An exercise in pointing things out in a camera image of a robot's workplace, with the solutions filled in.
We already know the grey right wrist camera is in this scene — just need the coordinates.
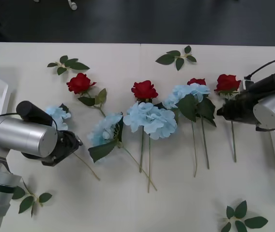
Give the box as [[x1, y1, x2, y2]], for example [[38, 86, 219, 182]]
[[239, 76, 255, 94]]

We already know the loose green leaf twig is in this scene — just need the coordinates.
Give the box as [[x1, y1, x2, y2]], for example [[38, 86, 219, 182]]
[[11, 178, 53, 218], [221, 200, 269, 232], [155, 45, 198, 72], [47, 55, 91, 76]]

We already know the pale blue flower green stem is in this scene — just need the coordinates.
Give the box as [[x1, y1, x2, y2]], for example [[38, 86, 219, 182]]
[[163, 83, 212, 178], [122, 101, 178, 193], [44, 103, 101, 181], [87, 112, 158, 191]]

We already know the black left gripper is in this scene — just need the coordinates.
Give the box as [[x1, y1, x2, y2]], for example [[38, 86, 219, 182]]
[[42, 130, 84, 167]]

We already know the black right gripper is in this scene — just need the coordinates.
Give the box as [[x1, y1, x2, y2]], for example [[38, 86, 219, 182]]
[[216, 92, 248, 124]]

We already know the red rose with green stem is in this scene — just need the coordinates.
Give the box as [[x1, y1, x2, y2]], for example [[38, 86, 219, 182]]
[[131, 80, 159, 174], [187, 77, 217, 170], [66, 72, 107, 118], [214, 74, 242, 163]]

